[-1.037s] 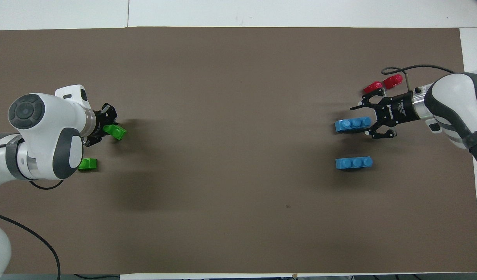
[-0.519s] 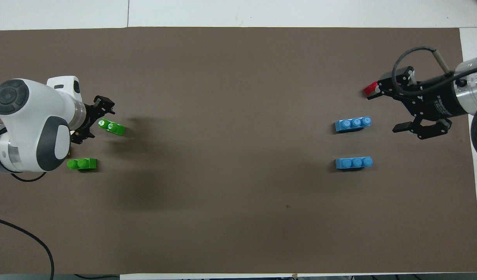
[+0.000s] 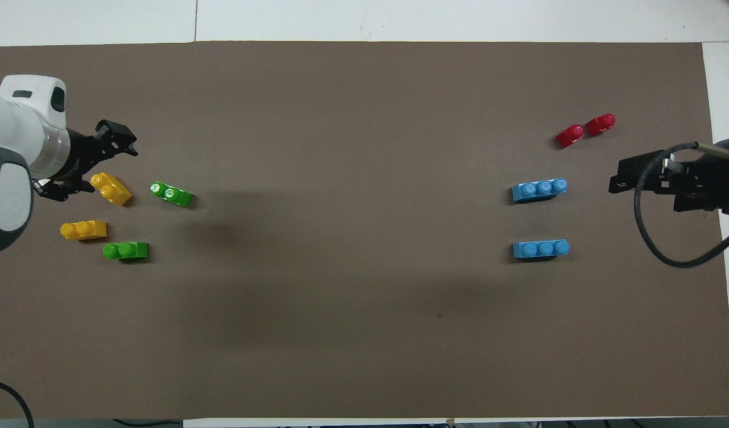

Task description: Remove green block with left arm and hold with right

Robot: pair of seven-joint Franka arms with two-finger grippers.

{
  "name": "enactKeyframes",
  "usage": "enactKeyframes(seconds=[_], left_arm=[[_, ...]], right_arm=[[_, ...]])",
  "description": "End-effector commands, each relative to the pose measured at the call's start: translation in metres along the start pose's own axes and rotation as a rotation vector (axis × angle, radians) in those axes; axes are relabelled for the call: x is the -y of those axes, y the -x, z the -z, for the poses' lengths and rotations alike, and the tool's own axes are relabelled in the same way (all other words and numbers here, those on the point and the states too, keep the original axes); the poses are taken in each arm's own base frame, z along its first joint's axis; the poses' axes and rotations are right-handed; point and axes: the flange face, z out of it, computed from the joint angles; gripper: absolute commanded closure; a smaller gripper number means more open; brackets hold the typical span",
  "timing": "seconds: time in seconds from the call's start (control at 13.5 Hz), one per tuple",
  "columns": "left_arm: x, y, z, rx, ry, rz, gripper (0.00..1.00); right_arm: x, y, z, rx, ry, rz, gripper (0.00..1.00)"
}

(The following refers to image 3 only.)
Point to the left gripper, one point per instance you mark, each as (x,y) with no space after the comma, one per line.
(82,153)

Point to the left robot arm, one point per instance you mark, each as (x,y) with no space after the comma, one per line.
(13,131)

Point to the yellow toy building block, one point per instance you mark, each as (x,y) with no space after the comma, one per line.
(84,230)
(111,189)

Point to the green toy building block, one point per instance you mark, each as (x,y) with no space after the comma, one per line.
(172,194)
(126,251)

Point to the red toy building block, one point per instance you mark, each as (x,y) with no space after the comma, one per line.
(570,136)
(600,125)

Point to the blue toy building block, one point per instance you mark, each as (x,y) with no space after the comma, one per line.
(538,191)
(541,249)

